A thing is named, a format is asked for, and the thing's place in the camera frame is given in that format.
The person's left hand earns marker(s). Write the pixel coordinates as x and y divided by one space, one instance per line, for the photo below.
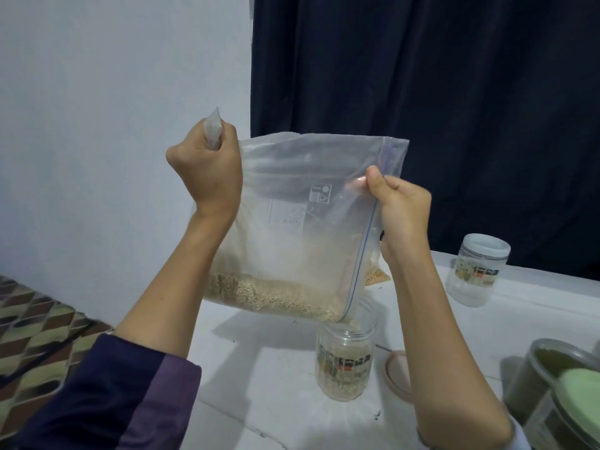
208 173

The person's right hand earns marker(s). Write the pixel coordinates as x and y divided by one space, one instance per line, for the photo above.
403 215

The zip bag of corn kernels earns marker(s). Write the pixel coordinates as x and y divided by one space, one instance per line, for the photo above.
377 274

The transparent jar blue lid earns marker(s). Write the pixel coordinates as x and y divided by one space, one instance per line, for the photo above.
478 269

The clear bag with cream grains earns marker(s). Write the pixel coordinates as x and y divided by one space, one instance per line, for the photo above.
309 220

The pink round lid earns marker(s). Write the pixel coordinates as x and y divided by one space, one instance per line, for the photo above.
398 375

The transparent jar pink lid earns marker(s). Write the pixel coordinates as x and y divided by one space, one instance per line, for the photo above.
345 365

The pile of green beans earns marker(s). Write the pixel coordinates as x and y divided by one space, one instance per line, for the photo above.
558 361

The green round lid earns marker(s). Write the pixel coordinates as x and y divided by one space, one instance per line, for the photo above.
581 398

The transparent jar green lid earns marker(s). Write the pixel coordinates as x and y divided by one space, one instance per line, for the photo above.
562 422

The person's left forearm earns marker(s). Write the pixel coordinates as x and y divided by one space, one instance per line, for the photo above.
169 295

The person's right forearm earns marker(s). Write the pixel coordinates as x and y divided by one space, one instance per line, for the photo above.
450 361

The dark navy curtain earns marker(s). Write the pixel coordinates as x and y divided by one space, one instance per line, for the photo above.
422 98

